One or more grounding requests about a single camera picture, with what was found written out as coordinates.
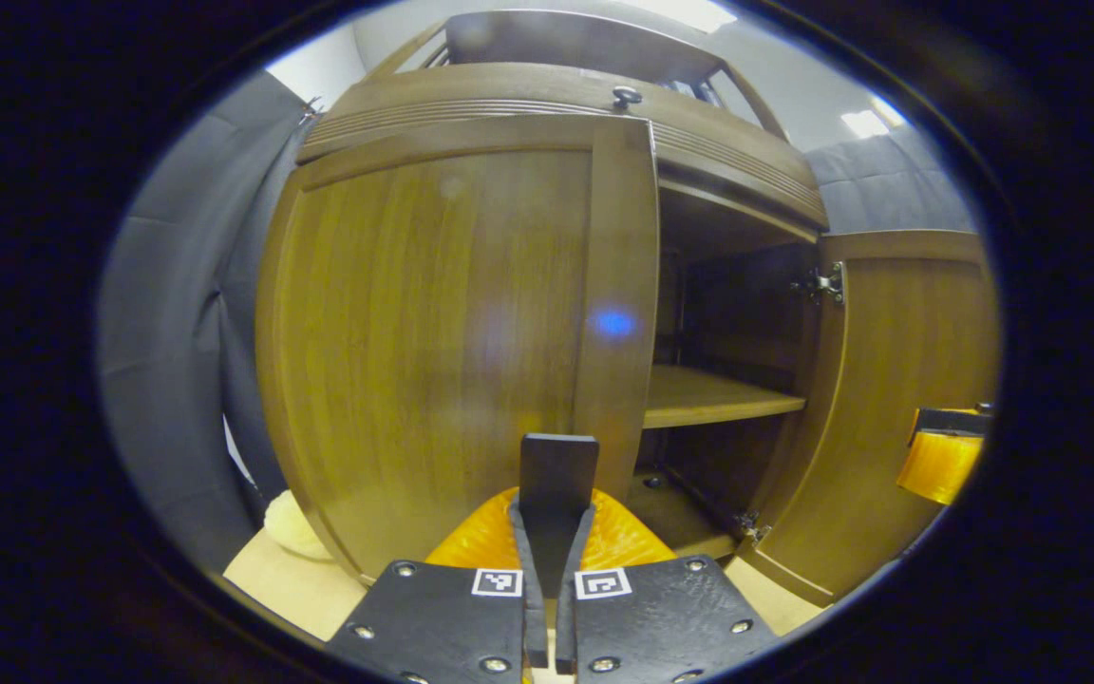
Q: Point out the metal door hinge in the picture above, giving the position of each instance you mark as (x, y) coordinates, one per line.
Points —
(820, 285)
(753, 527)

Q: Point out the yellow plush toy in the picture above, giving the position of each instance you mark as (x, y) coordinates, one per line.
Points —
(295, 527)

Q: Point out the wooden cabinet door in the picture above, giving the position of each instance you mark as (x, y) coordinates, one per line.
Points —
(433, 332)
(889, 380)

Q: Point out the wooden double-door shoe cabinet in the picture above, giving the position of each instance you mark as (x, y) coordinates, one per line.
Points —
(556, 90)

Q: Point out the small ceiling light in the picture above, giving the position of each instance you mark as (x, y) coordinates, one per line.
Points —
(865, 123)

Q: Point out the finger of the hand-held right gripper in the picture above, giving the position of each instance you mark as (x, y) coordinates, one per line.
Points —
(941, 465)

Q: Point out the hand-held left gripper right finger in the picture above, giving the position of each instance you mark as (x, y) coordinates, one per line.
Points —
(566, 617)

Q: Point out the black backdrop cloth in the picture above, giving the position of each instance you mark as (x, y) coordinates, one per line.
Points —
(167, 332)

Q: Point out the black round drawer knob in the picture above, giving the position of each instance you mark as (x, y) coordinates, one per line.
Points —
(627, 97)

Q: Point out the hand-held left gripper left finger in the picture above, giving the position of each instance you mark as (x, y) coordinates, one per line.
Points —
(536, 617)

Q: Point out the large ceiling light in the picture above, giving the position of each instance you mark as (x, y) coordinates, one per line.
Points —
(680, 14)

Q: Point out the wooden inner cabinet shelf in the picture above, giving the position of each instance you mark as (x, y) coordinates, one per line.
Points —
(708, 399)

